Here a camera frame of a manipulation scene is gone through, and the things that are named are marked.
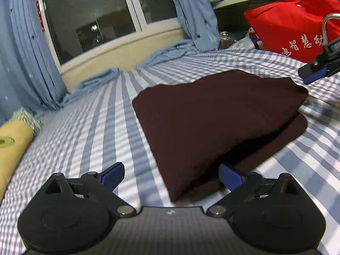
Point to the white framed window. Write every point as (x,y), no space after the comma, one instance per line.
(93,13)

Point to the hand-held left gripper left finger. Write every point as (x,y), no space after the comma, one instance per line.
(113,175)

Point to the blue star print curtain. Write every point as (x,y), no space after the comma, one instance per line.
(24,58)
(194,13)

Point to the red window sticker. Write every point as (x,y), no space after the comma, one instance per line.
(40,16)

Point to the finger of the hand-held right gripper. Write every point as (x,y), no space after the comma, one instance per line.
(313,75)

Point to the yellow pillow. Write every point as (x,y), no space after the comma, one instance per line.
(13,156)

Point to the beige window sill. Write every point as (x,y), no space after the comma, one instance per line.
(119,47)

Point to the green checked cloth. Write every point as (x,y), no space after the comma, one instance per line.
(29,118)

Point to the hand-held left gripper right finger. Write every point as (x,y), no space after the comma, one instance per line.
(229,178)

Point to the maroon printed t-shirt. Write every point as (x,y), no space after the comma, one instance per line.
(212,117)

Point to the red fabric bag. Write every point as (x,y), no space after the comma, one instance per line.
(287,24)

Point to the blue white striped bed sheet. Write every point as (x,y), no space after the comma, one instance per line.
(93,127)

